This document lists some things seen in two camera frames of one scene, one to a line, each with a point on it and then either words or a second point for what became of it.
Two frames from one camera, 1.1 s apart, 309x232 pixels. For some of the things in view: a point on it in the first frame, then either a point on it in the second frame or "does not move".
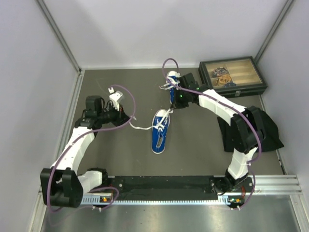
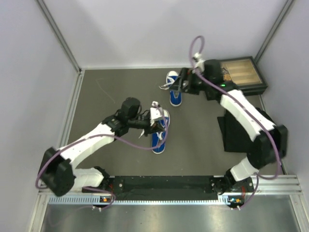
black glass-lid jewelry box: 237,76 does not move
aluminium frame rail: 260,185 does not move
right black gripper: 176,104 -> 186,76
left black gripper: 121,117 -> 156,127
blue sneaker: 173,77 does not move
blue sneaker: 160,123 does not move
